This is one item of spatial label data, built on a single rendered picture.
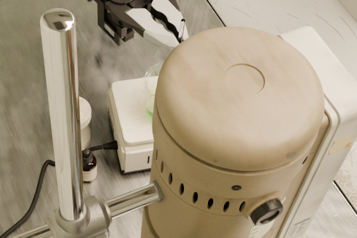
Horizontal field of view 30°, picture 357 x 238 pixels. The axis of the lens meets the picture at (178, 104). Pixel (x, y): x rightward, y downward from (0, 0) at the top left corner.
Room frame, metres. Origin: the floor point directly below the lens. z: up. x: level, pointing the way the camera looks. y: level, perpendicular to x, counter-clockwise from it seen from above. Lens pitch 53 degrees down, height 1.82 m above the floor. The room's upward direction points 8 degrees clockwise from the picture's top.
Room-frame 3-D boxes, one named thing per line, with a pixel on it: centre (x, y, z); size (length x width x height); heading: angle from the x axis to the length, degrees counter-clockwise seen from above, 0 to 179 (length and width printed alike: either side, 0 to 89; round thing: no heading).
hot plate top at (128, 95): (0.62, 0.04, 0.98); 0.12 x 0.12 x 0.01; 21
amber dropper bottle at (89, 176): (0.53, 0.13, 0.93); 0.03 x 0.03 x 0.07
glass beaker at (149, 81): (0.61, 0.02, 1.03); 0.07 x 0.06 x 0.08; 115
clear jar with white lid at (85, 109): (0.60, 0.16, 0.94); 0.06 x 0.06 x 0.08
